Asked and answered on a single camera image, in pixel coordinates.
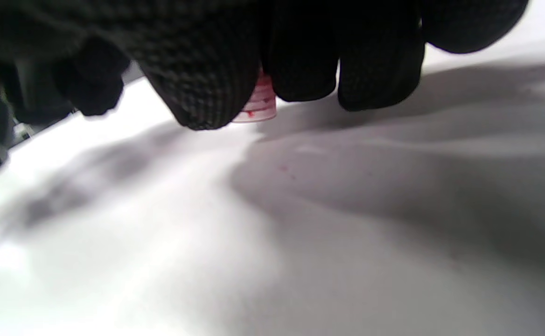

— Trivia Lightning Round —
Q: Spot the person's right hand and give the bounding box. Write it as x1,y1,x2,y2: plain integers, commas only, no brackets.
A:
0,0,531,131

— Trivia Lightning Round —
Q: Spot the person's left hand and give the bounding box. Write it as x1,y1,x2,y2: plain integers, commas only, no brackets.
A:
0,38,131,126

